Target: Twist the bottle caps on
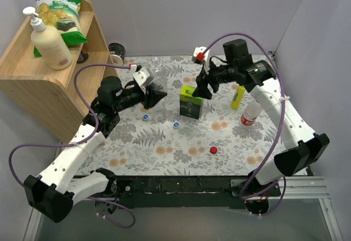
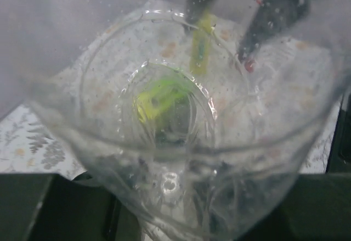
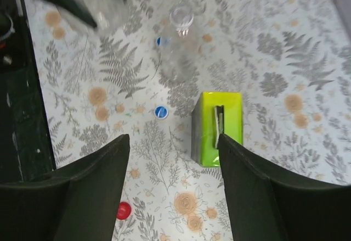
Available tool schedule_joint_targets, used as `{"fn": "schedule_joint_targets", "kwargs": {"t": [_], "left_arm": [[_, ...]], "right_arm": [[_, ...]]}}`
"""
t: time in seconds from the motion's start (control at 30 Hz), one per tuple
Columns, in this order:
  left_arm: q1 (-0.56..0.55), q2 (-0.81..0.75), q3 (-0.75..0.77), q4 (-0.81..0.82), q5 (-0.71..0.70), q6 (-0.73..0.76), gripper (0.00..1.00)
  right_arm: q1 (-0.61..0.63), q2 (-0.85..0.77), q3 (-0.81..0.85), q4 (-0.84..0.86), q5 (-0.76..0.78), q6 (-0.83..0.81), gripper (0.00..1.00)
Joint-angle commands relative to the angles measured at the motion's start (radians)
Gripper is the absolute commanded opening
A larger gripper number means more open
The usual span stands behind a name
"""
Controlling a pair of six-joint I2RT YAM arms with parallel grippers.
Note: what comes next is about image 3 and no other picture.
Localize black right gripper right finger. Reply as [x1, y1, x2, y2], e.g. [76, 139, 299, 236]
[218, 134, 350, 240]

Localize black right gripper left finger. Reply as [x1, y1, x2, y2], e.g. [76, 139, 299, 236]
[1, 134, 130, 240]

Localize clear plastic bottle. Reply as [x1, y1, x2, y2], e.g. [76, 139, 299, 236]
[93, 2, 201, 88]

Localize blue bottle cap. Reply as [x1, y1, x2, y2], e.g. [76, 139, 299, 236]
[154, 105, 168, 120]

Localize red bottle cap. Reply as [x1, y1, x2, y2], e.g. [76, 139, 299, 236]
[116, 201, 132, 220]

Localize green Gillette razor box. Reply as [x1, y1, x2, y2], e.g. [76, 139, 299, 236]
[191, 92, 243, 167]

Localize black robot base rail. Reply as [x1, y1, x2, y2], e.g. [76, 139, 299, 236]
[1, 0, 56, 183]

